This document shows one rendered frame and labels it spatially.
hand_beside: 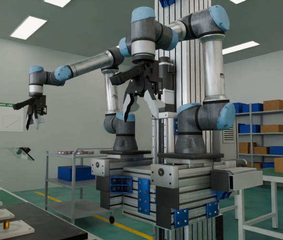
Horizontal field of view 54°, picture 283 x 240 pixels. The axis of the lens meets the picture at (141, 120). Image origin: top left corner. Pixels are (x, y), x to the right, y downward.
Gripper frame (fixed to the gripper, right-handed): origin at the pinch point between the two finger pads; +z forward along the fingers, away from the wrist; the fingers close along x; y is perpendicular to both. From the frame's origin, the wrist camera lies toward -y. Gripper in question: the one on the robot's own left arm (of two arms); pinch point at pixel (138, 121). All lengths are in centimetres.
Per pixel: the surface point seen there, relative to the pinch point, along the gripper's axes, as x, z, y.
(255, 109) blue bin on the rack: 251, -68, 587
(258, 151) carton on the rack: 246, 32, 589
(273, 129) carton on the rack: 210, -20, 588
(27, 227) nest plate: 41, 37, -18
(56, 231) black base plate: 34, 38, -10
